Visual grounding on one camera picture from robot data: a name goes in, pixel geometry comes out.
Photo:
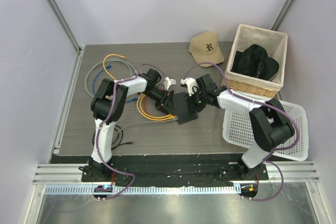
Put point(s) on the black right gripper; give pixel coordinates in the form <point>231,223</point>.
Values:
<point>190,100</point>

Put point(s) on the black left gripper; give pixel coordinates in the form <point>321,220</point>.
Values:
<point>168,107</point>

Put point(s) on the black network switch box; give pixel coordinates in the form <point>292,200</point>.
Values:
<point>182,108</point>

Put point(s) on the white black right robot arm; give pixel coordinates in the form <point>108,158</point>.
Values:
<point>227,99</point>

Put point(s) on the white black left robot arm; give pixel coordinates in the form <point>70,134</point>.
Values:
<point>107,107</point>

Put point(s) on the white plastic perforated basket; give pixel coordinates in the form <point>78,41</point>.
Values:
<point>265,130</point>

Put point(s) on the beige baseball cap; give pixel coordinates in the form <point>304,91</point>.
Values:
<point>205,48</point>

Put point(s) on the wicker basket with liner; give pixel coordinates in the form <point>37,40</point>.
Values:
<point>275,43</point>

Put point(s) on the black cap in basket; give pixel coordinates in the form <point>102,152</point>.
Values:
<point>255,62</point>

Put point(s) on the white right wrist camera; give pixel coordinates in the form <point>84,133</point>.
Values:
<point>189,83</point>

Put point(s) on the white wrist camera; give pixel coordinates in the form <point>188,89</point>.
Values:
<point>189,83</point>
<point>168,82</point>

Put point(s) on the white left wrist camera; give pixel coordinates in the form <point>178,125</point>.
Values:
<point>168,82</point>

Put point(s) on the black mounting base plate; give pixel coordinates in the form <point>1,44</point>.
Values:
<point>163,165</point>

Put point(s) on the aluminium front rail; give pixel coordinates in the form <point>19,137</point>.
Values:
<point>65,179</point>

